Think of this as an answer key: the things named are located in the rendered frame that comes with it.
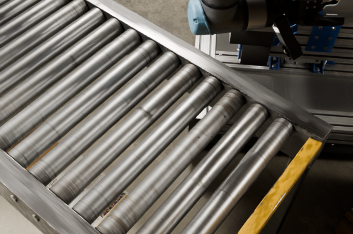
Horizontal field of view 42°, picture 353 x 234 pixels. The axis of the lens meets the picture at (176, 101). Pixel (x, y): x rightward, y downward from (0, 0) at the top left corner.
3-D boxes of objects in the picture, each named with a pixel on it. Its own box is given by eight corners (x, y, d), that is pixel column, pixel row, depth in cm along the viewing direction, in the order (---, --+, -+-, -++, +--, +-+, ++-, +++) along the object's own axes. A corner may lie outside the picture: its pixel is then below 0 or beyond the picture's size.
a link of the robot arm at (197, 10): (195, 13, 87) (193, 46, 93) (251, 7, 88) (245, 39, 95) (187, -13, 91) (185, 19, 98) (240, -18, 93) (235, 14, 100)
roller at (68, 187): (206, 78, 114) (200, 61, 111) (64, 215, 90) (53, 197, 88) (191, 75, 117) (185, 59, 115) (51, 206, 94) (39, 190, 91)
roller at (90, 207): (227, 91, 112) (223, 75, 109) (87, 235, 88) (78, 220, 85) (210, 87, 115) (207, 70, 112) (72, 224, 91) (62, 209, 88)
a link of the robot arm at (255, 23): (248, 36, 93) (236, 22, 100) (269, 33, 93) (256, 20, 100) (249, 0, 89) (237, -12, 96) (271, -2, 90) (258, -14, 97)
